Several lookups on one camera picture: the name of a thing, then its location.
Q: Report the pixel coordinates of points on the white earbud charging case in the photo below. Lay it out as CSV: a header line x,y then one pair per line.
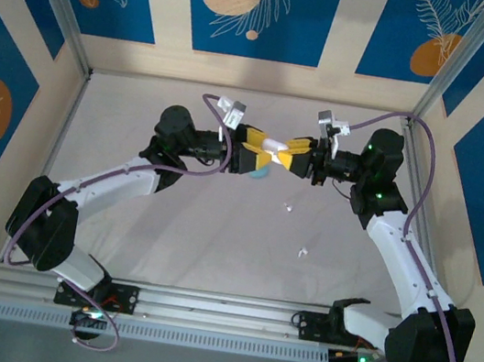
x,y
273,144

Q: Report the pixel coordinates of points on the teal earbud charging case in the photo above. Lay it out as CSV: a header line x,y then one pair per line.
x,y
259,175

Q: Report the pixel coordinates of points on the white earbud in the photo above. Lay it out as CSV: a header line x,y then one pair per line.
x,y
288,207
302,251

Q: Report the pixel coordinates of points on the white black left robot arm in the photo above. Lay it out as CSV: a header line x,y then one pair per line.
x,y
107,181

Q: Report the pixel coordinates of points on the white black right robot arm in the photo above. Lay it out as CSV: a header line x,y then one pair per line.
x,y
395,262

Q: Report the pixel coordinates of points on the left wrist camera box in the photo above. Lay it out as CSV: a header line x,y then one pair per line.
x,y
235,117

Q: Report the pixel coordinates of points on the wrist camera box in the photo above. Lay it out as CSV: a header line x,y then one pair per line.
x,y
325,121
235,117

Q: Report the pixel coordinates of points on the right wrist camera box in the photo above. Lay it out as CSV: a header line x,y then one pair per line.
x,y
325,121

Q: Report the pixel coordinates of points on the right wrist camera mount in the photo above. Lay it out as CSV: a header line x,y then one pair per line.
x,y
340,125

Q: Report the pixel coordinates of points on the aluminium table side rail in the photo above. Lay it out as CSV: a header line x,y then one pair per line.
x,y
414,149
65,128

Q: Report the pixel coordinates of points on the long aluminium base rail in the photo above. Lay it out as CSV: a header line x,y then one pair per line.
x,y
211,310

